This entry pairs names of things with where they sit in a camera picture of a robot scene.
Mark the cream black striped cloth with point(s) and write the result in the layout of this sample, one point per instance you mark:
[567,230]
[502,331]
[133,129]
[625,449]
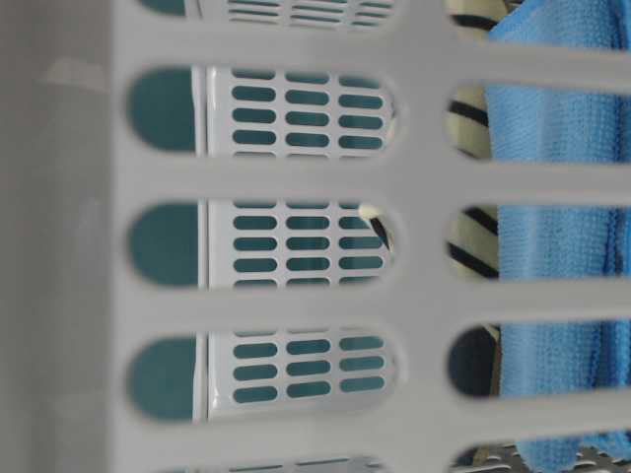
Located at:
[472,238]

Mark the white plastic shopping basket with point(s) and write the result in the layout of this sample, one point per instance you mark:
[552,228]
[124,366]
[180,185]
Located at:
[75,177]

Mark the blue microfiber cloth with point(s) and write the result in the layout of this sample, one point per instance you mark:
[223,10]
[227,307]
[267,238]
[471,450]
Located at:
[536,125]

